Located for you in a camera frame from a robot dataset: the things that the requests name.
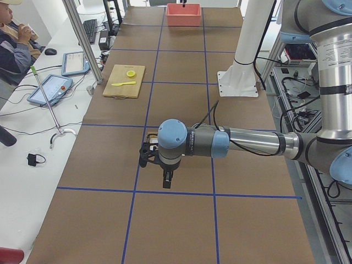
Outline yellow plastic knife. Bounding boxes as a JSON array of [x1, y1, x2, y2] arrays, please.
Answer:
[[111, 81, 136, 87]]

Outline yellow lemon slices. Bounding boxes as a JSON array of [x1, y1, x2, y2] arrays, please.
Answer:
[[126, 70, 136, 78]]

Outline wooden cutting board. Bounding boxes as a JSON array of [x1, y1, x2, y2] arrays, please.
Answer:
[[103, 64, 146, 98]]

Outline teach pendant near board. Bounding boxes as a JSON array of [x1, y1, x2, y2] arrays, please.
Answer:
[[27, 74, 73, 106]]

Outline teach pendant far side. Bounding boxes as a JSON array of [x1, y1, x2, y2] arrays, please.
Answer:
[[61, 52, 90, 76]]

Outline black power adapter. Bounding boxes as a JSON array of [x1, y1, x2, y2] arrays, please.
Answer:
[[98, 30, 111, 51]]

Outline pink plastic bin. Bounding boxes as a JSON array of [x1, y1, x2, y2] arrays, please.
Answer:
[[166, 3, 202, 26]]

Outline black keyboard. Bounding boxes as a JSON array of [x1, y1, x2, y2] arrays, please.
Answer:
[[82, 19, 97, 44]]

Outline black computer mouse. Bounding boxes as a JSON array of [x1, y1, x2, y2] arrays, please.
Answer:
[[45, 48, 57, 56]]

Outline metal grabber stick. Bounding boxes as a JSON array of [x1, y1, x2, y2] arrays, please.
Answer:
[[30, 65, 77, 149]]

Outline red cylinder object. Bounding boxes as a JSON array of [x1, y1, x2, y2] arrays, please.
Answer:
[[0, 247, 24, 264]]

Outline seated person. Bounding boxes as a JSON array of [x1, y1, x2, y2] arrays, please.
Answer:
[[1, 1, 45, 85]]

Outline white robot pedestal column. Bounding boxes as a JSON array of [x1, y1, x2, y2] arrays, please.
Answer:
[[217, 0, 276, 97]]

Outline small black clip cable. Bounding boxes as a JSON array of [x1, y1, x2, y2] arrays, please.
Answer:
[[26, 153, 46, 167]]

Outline aluminium frame post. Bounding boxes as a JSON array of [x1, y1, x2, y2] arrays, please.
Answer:
[[62, 0, 103, 84]]

